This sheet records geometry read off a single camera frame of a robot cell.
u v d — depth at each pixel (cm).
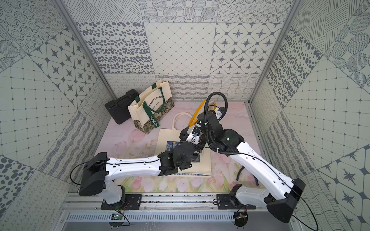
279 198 39
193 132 57
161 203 76
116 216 72
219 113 60
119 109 95
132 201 75
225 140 46
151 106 96
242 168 85
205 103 47
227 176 83
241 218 73
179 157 51
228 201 73
